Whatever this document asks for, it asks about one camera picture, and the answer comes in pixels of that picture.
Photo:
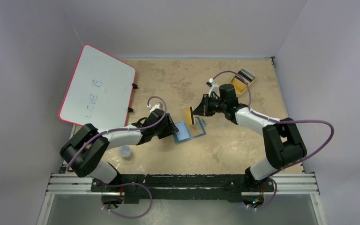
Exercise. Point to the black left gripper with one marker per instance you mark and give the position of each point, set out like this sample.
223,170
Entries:
170,129

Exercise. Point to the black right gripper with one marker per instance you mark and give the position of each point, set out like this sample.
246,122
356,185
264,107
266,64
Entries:
208,104

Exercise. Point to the blue leather card holder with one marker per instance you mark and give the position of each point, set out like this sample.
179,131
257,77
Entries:
186,132

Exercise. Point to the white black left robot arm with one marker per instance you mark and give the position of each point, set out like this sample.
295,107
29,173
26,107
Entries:
84,151

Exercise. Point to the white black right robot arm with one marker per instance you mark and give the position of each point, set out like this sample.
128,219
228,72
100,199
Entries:
282,140

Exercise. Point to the cream oval card tray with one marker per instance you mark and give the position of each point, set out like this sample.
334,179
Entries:
238,82

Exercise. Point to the stack of cards in tray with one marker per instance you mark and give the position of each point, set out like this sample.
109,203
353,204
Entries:
246,75

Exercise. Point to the pink framed whiteboard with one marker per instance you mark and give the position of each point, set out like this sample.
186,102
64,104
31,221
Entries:
99,91

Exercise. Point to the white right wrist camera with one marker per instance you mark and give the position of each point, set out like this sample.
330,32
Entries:
213,86

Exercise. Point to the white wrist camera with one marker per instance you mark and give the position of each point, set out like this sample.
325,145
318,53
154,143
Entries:
153,107
213,86

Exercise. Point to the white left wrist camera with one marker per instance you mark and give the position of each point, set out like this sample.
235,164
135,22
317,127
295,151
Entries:
153,107

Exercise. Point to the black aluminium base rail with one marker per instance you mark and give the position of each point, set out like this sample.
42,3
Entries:
228,187

